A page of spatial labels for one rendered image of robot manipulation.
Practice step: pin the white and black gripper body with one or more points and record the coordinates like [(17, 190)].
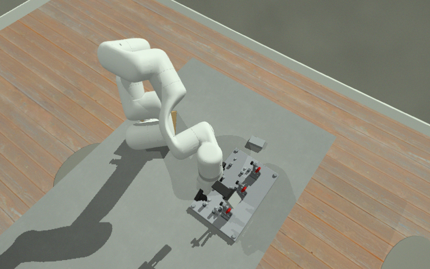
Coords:
[(205, 186)]

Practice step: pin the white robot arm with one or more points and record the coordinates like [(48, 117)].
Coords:
[(132, 60)]

